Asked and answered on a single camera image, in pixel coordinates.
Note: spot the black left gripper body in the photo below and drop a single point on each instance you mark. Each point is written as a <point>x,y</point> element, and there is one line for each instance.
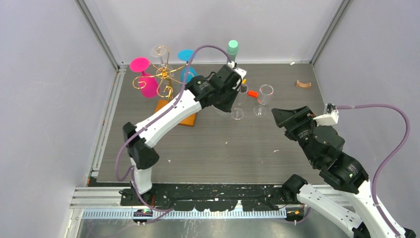
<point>225,103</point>

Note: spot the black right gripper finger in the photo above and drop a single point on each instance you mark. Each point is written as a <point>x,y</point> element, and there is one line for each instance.
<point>285,118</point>
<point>302,113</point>

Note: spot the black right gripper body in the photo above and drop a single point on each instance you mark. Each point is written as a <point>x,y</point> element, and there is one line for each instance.
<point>300,132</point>

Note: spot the clear stemmed wine glass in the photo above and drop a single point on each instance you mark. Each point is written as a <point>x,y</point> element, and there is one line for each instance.
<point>264,97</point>

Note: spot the clear tall flute glass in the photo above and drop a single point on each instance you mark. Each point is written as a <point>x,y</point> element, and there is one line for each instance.
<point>237,112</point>

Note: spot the pink wine glass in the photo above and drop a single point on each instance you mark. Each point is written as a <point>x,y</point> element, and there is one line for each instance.
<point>145,83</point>

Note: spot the clear patterned tumbler glass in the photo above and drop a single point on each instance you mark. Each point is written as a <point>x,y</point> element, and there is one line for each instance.
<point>222,113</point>

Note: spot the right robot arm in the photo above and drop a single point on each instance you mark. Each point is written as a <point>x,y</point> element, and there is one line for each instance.
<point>368,217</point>

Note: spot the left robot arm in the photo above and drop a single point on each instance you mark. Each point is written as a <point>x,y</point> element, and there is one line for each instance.
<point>140,139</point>

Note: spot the orange rectangular block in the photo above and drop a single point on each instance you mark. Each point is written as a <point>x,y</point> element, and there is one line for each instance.
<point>253,94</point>

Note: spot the brown curved wooden block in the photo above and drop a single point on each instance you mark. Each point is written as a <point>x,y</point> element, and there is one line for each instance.
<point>303,85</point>

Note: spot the mint green microphone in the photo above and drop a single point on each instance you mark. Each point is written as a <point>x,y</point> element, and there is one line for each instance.
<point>232,49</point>

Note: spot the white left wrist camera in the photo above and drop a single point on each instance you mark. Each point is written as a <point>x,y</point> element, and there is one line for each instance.
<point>239,71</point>

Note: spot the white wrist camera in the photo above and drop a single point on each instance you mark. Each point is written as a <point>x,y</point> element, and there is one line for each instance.
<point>239,71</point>
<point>330,116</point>

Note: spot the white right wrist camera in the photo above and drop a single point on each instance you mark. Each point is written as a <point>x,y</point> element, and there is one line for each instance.
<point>330,116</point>

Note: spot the gold wire glass rack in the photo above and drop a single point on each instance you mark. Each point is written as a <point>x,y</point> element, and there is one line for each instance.
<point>165,81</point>

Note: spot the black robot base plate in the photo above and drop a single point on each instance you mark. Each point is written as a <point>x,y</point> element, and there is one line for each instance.
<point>212,197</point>

